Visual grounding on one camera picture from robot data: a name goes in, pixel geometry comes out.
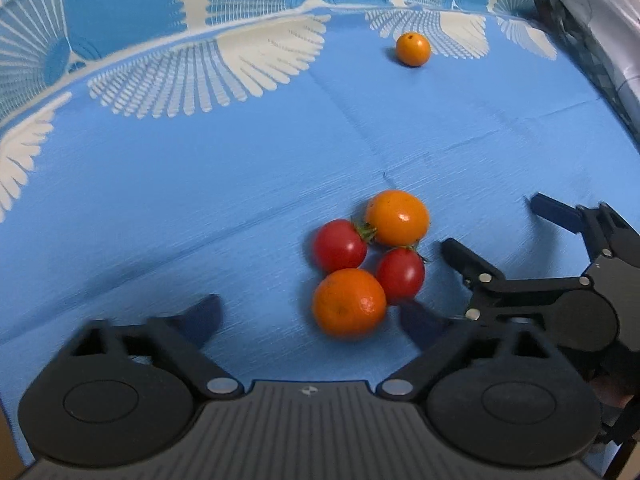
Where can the person's right forearm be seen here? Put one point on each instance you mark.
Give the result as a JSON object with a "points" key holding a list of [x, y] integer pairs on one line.
{"points": [[611, 394]]}

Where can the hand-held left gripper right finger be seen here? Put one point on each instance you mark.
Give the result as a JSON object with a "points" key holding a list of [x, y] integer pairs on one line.
{"points": [[420, 322]]}

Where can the orange with dark navel dot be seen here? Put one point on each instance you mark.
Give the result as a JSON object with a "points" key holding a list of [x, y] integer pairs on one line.
{"points": [[412, 49]]}

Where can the white blue fan-print pillow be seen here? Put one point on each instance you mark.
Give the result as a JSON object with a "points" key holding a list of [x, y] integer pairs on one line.
{"points": [[125, 5]]}

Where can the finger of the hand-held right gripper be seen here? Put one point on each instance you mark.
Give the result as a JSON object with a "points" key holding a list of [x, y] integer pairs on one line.
{"points": [[470, 260], [555, 212]]}

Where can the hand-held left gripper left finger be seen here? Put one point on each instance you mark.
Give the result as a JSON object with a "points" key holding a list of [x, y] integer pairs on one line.
{"points": [[202, 316]]}

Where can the blue fan-print bedsheet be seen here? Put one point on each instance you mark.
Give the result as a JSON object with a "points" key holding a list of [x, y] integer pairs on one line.
{"points": [[200, 200]]}

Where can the red cherry tomato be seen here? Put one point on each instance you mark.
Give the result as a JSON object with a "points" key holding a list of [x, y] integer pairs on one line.
{"points": [[340, 246], [400, 272]]}

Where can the grey printed cloth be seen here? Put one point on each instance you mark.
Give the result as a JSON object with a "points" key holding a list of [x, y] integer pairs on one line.
{"points": [[590, 5]]}

